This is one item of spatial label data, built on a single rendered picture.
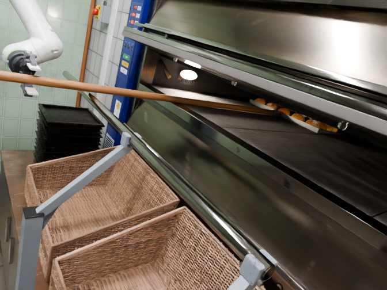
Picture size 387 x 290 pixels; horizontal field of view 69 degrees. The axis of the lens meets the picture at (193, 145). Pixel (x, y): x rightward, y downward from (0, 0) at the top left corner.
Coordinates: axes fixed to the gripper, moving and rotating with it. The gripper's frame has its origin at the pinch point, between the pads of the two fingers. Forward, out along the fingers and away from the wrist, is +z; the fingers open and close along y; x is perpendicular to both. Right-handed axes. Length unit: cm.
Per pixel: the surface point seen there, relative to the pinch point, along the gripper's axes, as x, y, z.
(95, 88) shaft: -19.7, -0.3, 1.6
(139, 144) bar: -17.2, 2.2, 44.2
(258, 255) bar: -17, 2, 85
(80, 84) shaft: -14.4, -1.0, 1.3
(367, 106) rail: -40, -23, 82
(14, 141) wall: -14, 78, -122
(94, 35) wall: -55, -11, -112
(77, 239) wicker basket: -12, 44, 28
